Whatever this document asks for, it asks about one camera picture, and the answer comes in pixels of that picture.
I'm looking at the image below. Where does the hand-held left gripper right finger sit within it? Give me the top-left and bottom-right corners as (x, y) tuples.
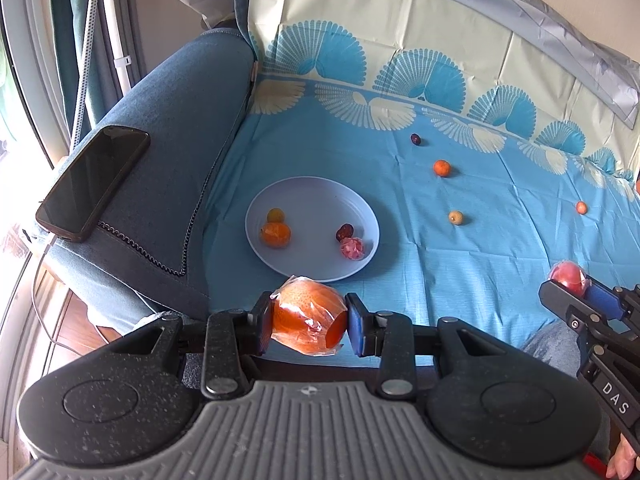
(345, 292), (502, 402)

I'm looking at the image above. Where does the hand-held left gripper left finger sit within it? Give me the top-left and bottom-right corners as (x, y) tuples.
(132, 291), (275, 402)

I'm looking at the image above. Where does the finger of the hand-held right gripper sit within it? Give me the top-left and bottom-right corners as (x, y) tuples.
(582, 275), (640, 322)
(538, 280), (610, 357)

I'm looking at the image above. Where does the plastic-wrapped red fruit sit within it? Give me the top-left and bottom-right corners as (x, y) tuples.
(547, 260), (587, 297)
(340, 238), (367, 261)

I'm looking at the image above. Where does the plastic-wrapped orange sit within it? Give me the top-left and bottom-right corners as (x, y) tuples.
(270, 275), (348, 359)
(260, 221), (292, 249)

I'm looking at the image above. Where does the light blue round plate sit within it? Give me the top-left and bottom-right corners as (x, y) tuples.
(244, 176), (381, 283)

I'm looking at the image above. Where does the person's right hand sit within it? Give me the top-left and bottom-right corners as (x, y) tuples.
(604, 432), (640, 480)

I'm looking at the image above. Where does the person's leg in jeans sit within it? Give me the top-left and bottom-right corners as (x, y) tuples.
(522, 319), (589, 379)

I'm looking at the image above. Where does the blue fan-print cloth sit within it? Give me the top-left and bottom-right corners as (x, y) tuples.
(202, 0), (640, 357)

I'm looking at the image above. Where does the blue sofa armrest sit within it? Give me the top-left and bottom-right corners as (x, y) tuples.
(42, 0), (261, 337)

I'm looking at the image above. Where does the black smartphone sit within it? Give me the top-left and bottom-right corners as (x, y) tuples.
(35, 126), (151, 244)

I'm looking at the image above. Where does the silver grey plastic sheet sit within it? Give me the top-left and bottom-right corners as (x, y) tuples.
(440, 0), (640, 132)

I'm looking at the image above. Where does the white pole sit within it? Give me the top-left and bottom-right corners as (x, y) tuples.
(97, 0), (137, 97)

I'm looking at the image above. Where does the teal curtain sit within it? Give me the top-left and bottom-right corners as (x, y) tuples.
(49, 0), (109, 127)

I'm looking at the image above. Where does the white charging cable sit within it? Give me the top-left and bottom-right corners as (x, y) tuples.
(31, 232), (89, 354)

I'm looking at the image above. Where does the black white braided cord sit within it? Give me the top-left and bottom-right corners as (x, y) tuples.
(69, 0), (102, 152)

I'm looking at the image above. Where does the white window frame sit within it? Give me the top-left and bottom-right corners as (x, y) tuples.
(0, 0), (71, 171)

